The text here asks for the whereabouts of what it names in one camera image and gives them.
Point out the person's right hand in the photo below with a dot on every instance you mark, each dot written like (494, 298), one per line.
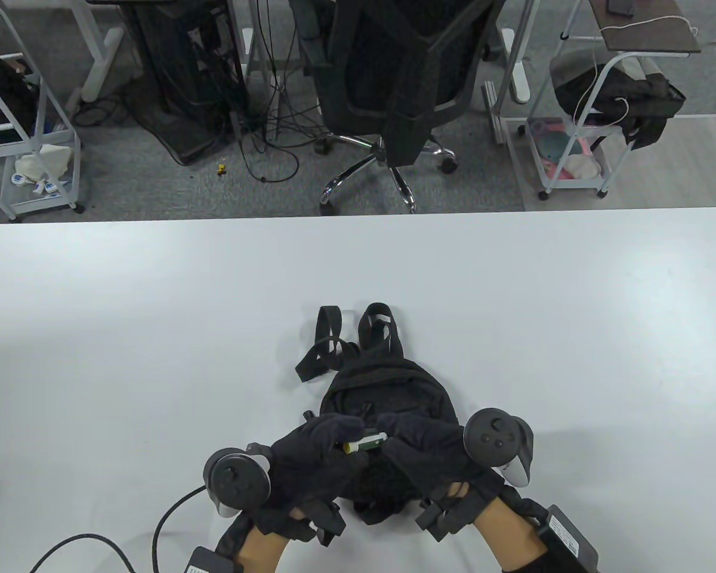
(429, 459)

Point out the person's left hand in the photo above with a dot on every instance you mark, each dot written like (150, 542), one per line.
(316, 459)

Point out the white green lubricant stick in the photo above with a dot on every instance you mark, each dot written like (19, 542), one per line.
(364, 443)

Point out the black backpack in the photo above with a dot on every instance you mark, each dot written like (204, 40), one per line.
(388, 388)

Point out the person's left forearm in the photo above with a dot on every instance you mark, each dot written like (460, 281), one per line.
(256, 549)

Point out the black round controller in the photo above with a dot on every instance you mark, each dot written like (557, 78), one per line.
(498, 441)
(235, 480)

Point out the white metal cart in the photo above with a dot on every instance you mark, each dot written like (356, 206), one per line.
(573, 186)
(42, 206)

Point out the white plush item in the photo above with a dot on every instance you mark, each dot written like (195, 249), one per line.
(583, 166)

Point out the teal round item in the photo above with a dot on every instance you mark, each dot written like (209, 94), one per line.
(553, 145)

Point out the blue white small packet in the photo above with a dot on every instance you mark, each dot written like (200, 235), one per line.
(19, 179)
(51, 188)

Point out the black mesh office chair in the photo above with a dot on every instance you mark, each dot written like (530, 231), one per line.
(406, 65)

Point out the white desk leg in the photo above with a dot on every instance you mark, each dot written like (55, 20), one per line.
(98, 65)
(252, 54)
(518, 65)

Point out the white cloth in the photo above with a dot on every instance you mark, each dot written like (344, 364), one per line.
(45, 160)

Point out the black bag with grey lining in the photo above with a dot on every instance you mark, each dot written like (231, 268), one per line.
(632, 101)

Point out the black computer tower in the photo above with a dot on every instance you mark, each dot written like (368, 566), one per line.
(179, 59)

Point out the brown side table top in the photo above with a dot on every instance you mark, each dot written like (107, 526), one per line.
(650, 33)

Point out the plain black bag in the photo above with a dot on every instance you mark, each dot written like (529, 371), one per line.
(0, 95)

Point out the black phone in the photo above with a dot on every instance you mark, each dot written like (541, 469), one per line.
(620, 7)

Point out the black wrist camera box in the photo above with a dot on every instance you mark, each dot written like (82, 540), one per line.
(212, 562)
(567, 537)

